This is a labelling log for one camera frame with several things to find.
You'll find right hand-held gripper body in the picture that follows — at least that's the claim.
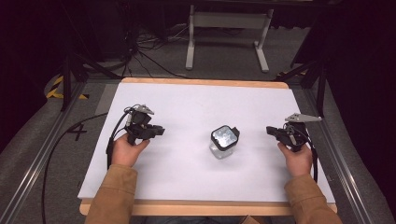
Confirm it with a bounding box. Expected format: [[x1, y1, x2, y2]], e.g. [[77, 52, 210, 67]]
[[275, 112, 323, 153]]

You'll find white table mat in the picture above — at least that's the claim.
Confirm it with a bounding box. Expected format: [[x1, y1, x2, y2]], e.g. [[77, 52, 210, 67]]
[[78, 81, 336, 204]]

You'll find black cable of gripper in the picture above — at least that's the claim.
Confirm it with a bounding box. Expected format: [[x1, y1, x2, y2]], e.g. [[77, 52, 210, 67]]
[[298, 122, 319, 183], [41, 106, 133, 224]]

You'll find person's left hand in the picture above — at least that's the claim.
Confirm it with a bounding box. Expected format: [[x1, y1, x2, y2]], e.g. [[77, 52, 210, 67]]
[[111, 133, 151, 169]]

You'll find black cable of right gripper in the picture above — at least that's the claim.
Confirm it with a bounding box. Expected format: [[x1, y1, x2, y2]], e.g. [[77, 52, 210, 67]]
[[298, 122, 319, 183]]

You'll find white metal stand frame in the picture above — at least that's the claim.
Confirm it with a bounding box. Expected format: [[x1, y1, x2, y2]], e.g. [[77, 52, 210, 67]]
[[185, 4, 275, 74]]

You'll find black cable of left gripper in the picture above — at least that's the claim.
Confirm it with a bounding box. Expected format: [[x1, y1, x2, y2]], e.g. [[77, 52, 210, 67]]
[[41, 106, 133, 224]]

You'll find aluminium rail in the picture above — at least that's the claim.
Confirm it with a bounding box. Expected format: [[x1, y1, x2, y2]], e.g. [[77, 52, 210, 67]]
[[304, 88, 374, 224], [0, 81, 88, 224]]

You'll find clear glass jar black lid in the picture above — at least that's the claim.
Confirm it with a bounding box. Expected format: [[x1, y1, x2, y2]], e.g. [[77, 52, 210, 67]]
[[208, 124, 241, 161]]

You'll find black tripod stand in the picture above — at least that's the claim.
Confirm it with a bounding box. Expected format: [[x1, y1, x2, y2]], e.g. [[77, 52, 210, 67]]
[[61, 3, 122, 112], [274, 55, 329, 119]]

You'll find person's right hand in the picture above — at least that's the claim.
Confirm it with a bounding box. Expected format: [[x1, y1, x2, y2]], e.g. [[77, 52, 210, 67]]
[[277, 142, 314, 177]]

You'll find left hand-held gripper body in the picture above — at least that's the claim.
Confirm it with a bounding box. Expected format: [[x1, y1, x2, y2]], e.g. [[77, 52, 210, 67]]
[[123, 104, 161, 146]]

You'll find bundle of black floor cables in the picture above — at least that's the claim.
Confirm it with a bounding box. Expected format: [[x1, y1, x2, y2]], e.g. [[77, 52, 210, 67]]
[[118, 18, 194, 80]]

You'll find yellow black hazard tape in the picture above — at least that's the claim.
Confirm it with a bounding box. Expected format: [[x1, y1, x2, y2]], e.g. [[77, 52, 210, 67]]
[[46, 75, 90, 101]]

